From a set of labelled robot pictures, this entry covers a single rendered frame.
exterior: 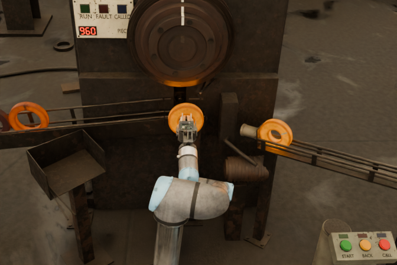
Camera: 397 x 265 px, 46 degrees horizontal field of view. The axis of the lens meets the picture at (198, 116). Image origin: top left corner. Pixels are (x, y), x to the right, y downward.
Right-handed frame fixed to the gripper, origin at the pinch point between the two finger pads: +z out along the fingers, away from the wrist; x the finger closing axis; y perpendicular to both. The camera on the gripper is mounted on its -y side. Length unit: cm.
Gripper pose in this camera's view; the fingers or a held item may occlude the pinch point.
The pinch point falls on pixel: (186, 115)
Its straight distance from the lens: 200.0
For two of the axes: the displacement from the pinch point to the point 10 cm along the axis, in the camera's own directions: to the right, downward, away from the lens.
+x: -10.0, -0.1, -0.8
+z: -0.5, -7.6, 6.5
